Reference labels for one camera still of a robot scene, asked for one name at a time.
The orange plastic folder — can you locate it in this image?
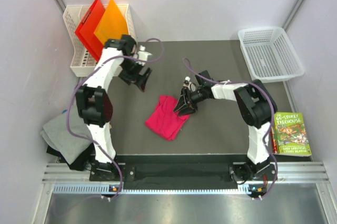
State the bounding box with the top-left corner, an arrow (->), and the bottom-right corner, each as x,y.
94,0 -> 130,45

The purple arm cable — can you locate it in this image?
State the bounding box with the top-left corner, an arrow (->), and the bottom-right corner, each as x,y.
182,57 -> 279,199
65,37 -> 165,200

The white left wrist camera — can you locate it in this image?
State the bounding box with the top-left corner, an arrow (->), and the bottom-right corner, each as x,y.
134,45 -> 152,66

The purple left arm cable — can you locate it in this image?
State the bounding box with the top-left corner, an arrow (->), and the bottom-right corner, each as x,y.
65,37 -> 165,200

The pink red t shirt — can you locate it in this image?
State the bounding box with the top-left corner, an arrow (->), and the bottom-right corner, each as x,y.
145,95 -> 190,141

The red plastic folder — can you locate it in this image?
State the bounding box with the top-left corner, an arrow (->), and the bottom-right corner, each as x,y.
75,0 -> 105,62

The white plastic mesh basket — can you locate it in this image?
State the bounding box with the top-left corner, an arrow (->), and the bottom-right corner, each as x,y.
238,26 -> 305,83

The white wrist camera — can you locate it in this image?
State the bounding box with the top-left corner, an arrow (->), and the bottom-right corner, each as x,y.
183,76 -> 197,91
134,45 -> 152,66

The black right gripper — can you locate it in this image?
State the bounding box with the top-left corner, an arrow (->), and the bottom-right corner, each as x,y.
174,87 -> 207,116

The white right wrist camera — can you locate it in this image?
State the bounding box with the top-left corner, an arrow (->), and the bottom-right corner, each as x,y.
183,76 -> 197,91

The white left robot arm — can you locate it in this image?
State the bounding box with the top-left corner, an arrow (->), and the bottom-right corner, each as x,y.
75,35 -> 152,181

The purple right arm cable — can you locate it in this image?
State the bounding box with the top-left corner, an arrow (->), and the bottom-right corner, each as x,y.
182,57 -> 279,199

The aluminium front rail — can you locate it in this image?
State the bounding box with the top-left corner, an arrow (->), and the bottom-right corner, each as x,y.
42,162 -> 329,197

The white file organizer rack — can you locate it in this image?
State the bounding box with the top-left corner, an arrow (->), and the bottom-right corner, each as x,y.
63,4 -> 138,77

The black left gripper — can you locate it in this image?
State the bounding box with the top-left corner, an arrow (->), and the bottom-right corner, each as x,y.
118,57 -> 151,93

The green treehouse book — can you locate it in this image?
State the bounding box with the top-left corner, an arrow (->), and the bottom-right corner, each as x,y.
270,112 -> 312,157

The grey folded t shirt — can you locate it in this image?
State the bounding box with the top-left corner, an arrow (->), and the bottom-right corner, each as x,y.
40,113 -> 92,164

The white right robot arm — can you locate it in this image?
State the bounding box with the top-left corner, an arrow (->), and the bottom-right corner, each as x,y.
173,70 -> 277,182

